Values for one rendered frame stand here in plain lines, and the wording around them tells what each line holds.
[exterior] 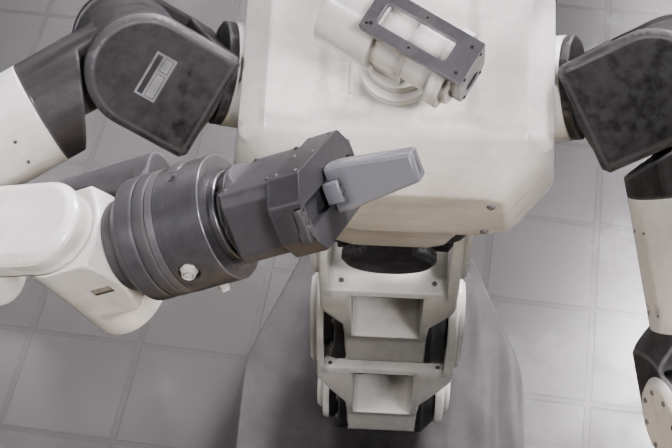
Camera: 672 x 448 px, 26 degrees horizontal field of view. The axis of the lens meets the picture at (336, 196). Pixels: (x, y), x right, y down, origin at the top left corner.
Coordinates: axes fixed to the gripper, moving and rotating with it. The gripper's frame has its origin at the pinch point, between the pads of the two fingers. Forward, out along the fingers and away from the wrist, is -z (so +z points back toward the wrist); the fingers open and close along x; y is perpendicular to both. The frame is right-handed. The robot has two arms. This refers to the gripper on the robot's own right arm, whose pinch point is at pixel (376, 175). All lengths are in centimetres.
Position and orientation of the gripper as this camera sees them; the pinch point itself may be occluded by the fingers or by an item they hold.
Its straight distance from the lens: 95.2
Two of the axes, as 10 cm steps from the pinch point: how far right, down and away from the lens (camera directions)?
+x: 2.7, -3.4, 9.0
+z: -9.0, 2.5, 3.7
